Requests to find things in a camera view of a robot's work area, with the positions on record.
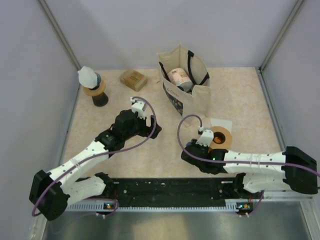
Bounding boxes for kitchen cleaning pads pack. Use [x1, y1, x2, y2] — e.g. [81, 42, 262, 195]
[119, 68, 148, 92]

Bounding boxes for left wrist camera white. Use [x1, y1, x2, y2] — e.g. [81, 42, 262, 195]
[130, 97, 147, 120]

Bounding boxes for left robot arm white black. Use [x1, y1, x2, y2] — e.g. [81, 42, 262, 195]
[29, 106, 161, 221]

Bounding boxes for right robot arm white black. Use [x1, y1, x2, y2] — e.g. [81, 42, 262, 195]
[181, 125, 320, 198]

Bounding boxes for wooden dripper stand brown collar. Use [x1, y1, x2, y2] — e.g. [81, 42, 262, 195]
[82, 80, 109, 107]

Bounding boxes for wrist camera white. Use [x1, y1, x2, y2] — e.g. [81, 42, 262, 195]
[130, 97, 147, 120]
[196, 126, 214, 147]

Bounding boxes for cream tote bag floral print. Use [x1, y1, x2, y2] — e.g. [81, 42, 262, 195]
[157, 44, 212, 119]

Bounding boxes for pink patterned paper roll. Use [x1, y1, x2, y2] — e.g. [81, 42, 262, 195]
[168, 68, 193, 92]

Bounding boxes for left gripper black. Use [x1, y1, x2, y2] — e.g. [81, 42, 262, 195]
[123, 112, 161, 141]

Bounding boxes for grey cable duct strip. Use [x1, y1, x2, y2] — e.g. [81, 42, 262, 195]
[67, 199, 253, 213]

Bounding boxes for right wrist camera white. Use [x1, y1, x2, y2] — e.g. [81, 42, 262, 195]
[196, 126, 214, 147]

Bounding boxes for white paper sheet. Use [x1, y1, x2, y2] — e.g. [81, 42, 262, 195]
[210, 118, 233, 133]

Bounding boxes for orange glass dripper cone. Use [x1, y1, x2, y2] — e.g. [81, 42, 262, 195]
[213, 134, 225, 145]

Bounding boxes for blue glass dripper cone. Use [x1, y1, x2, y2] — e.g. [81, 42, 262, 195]
[95, 72, 101, 89]

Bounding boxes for white paper coffee filter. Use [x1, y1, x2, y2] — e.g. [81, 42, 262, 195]
[77, 66, 98, 89]

